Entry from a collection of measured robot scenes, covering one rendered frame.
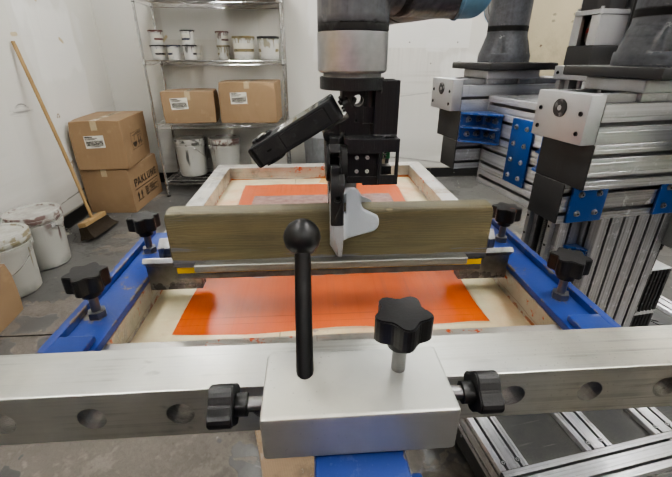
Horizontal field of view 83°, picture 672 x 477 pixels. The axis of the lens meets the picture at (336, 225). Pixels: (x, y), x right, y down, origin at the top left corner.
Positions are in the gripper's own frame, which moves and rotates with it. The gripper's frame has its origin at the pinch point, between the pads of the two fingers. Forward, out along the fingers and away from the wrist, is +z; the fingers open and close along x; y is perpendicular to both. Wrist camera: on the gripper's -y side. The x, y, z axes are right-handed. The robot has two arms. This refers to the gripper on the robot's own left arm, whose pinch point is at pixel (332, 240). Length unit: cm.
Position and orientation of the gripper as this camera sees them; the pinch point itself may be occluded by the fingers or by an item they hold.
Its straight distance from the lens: 49.9
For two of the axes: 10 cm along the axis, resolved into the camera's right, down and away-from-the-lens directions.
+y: 10.0, -0.2, 0.6
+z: 0.0, 9.1, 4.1
